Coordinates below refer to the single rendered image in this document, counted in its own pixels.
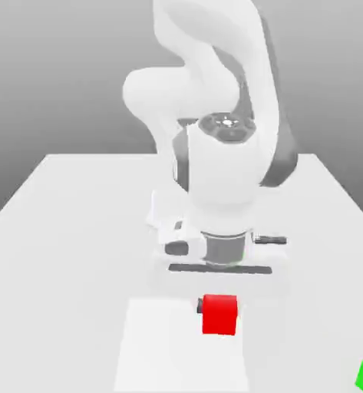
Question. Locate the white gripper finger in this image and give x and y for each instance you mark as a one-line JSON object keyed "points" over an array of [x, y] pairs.
{"points": [[199, 306]]}

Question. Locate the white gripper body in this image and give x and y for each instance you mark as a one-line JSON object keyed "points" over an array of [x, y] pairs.
{"points": [[221, 278]]}

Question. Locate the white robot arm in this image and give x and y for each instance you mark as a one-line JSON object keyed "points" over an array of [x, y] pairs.
{"points": [[224, 172]]}

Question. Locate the small red cube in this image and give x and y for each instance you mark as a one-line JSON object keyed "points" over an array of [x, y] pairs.
{"points": [[219, 314]]}

